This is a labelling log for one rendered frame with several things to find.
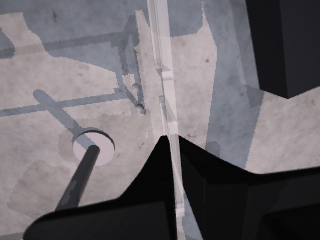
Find black rectangular block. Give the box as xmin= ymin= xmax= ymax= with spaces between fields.
xmin=245 ymin=0 xmax=320 ymax=99

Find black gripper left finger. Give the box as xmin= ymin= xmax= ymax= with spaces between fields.
xmin=23 ymin=135 xmax=178 ymax=240

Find clear glasses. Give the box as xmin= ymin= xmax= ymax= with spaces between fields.
xmin=146 ymin=0 xmax=185 ymax=218

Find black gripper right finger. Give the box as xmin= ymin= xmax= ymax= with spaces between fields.
xmin=178 ymin=135 xmax=320 ymax=240

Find grey post on round base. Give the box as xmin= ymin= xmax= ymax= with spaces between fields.
xmin=54 ymin=130 xmax=115 ymax=211

